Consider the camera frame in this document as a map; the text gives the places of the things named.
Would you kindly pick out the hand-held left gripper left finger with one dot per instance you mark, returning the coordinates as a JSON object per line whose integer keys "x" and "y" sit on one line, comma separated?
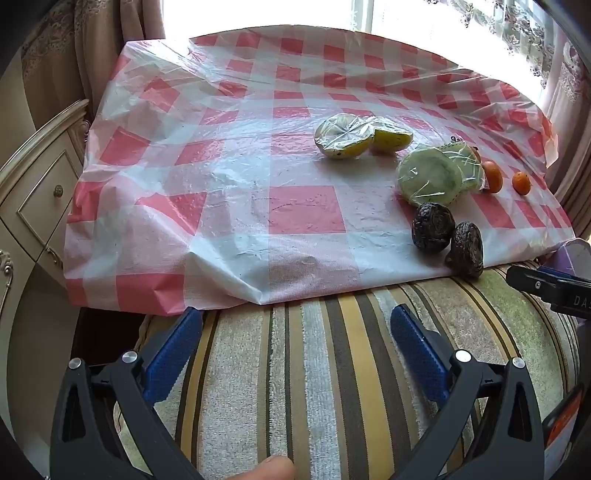
{"x": 178, "y": 355}

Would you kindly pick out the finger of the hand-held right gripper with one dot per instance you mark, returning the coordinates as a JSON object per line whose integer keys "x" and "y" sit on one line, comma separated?
{"x": 531, "y": 279}

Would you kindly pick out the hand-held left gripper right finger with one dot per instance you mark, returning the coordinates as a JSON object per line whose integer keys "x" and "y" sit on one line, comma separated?
{"x": 420, "y": 350}

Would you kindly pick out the purple rimmed cardboard box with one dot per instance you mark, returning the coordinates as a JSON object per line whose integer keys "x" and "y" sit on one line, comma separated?
{"x": 575, "y": 256}

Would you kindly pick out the dark wrinkled passion fruit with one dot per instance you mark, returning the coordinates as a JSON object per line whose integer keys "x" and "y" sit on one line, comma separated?
{"x": 433, "y": 227}
{"x": 466, "y": 251}

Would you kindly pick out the small orange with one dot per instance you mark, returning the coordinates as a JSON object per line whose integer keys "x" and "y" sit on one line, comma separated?
{"x": 492, "y": 176}
{"x": 522, "y": 182}

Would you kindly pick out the green melon slice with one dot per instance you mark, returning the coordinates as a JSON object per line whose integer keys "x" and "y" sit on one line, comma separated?
{"x": 467, "y": 161}
{"x": 429, "y": 177}

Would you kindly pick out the yellow fruit half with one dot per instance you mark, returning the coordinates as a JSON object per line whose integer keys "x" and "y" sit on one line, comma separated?
{"x": 392, "y": 138}
{"x": 341, "y": 136}

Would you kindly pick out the person's left hand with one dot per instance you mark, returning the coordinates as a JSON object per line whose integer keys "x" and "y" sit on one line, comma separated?
{"x": 265, "y": 468}

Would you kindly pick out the striped sofa cushion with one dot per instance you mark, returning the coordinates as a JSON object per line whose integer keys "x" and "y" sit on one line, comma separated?
{"x": 323, "y": 369}

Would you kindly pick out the orange black object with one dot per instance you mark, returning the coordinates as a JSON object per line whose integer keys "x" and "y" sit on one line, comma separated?
{"x": 563, "y": 420}

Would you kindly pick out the pink beige drape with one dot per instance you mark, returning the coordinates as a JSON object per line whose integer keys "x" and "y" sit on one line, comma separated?
{"x": 570, "y": 106}

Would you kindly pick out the red white checked plastic tablecloth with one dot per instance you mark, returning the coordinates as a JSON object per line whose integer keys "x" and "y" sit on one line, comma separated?
{"x": 207, "y": 161}

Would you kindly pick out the cream wooden cabinet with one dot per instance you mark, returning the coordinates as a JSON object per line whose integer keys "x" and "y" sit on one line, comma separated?
{"x": 32, "y": 203}

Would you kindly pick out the floral sheer lace curtain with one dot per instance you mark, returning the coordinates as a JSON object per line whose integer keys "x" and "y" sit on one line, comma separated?
{"x": 503, "y": 32}

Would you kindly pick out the beige patterned drape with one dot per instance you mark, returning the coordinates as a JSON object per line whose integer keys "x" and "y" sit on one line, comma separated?
{"x": 92, "y": 41}

